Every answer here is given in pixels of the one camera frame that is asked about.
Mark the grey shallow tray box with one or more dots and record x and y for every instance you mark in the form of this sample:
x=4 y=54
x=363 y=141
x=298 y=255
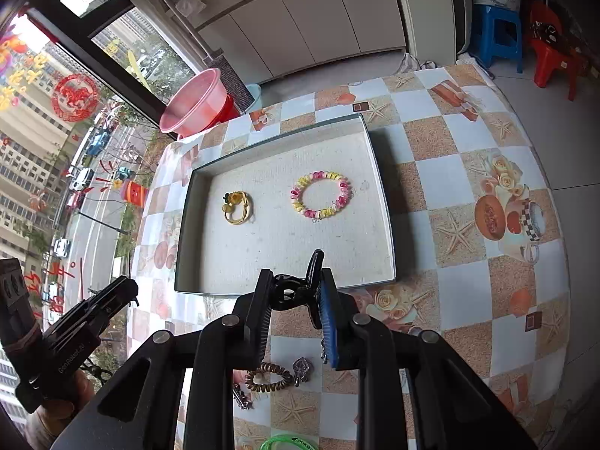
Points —
x=281 y=243

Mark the small black bag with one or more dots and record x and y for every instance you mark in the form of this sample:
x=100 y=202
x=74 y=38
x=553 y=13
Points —
x=546 y=33

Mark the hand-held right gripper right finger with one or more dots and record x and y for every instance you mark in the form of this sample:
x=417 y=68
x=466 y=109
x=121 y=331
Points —
x=329 y=333

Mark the person's left hand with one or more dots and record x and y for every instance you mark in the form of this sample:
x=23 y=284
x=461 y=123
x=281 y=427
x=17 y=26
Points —
x=56 y=422

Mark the light blue plastic basin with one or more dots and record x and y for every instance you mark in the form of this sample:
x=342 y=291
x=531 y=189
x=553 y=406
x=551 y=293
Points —
x=253 y=96

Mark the blue plastic stool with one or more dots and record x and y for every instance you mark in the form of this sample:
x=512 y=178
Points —
x=497 y=14

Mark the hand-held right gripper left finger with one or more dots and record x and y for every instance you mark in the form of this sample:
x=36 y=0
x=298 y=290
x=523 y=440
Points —
x=260 y=323

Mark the silver heart hair clip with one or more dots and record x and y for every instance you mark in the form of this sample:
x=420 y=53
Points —
x=301 y=368

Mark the orange striped window decal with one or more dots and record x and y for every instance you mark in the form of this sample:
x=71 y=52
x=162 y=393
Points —
x=133 y=192

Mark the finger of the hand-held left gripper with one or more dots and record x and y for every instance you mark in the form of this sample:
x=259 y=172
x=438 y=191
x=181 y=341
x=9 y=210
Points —
x=110 y=295

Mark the white crumpled cloth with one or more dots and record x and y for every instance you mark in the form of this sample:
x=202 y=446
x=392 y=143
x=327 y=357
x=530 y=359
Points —
x=190 y=4

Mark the red plastic chair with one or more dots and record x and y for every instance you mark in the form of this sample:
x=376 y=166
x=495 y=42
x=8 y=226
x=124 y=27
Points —
x=553 y=63

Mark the red plastic bucket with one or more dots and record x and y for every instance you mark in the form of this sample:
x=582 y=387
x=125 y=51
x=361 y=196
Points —
x=227 y=110

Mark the red horse window decal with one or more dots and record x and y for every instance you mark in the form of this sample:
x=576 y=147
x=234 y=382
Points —
x=75 y=96

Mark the black hair claw clip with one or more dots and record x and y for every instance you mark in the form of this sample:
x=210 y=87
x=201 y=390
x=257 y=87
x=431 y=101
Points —
x=293 y=293

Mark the white low cabinet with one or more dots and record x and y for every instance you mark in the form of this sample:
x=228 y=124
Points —
x=304 y=18

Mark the pink plastic basin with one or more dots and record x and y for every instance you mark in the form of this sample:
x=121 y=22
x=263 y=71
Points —
x=197 y=103

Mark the silver star hair clip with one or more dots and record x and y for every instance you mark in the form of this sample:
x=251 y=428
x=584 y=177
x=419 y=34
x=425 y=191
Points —
x=241 y=397

